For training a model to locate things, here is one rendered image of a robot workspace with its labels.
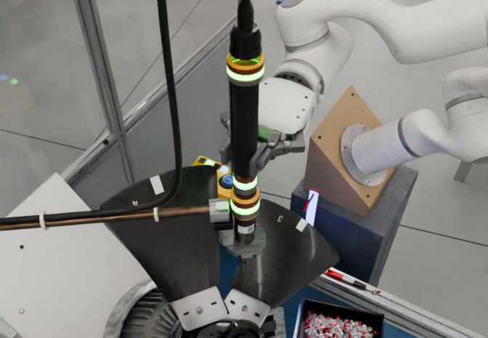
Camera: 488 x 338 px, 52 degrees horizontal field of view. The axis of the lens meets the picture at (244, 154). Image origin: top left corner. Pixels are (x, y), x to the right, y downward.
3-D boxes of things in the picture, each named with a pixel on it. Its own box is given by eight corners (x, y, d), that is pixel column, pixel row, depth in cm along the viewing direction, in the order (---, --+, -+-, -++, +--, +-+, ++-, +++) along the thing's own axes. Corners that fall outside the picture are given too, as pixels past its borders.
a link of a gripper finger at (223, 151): (248, 137, 74) (225, 167, 70) (229, 130, 75) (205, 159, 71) (248, 121, 72) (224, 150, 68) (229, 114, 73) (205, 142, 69)
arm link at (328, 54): (314, 51, 76) (330, 102, 81) (346, 11, 84) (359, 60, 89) (267, 56, 81) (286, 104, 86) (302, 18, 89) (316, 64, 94)
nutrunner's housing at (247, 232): (234, 259, 85) (229, 13, 52) (232, 240, 87) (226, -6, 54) (258, 257, 85) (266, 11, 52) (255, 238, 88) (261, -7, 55)
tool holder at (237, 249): (213, 262, 81) (210, 225, 74) (210, 226, 86) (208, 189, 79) (269, 256, 82) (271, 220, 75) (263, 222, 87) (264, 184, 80)
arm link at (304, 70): (324, 111, 82) (316, 122, 80) (275, 94, 85) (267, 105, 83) (330, 69, 76) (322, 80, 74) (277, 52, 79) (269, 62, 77)
